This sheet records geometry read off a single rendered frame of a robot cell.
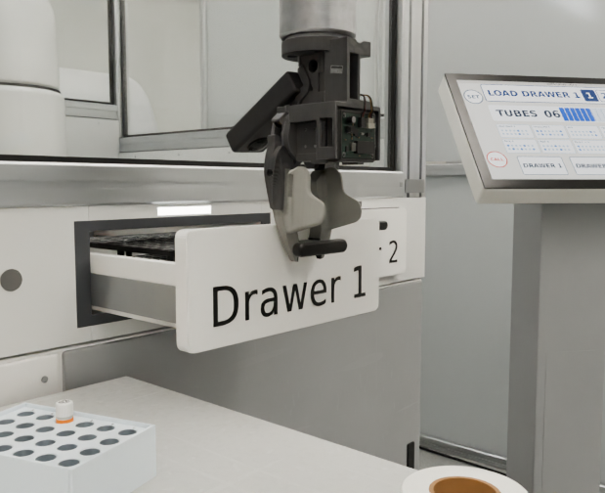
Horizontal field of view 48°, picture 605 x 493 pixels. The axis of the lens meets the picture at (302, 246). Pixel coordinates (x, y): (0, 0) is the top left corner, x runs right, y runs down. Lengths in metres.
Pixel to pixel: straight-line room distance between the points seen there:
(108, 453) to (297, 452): 0.15
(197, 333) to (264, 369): 0.35
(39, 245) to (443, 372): 1.99
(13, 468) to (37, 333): 0.28
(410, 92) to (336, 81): 0.57
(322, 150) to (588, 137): 0.93
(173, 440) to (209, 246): 0.17
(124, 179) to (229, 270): 0.20
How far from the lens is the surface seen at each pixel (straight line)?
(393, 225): 1.13
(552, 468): 1.60
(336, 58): 0.65
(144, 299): 0.68
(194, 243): 0.60
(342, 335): 1.07
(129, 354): 0.80
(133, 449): 0.49
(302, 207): 0.65
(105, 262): 0.74
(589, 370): 1.57
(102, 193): 0.76
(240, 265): 0.64
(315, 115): 0.63
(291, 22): 0.66
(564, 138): 1.45
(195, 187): 0.84
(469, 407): 2.53
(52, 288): 0.74
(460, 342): 2.49
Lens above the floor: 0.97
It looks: 5 degrees down
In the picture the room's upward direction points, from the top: straight up
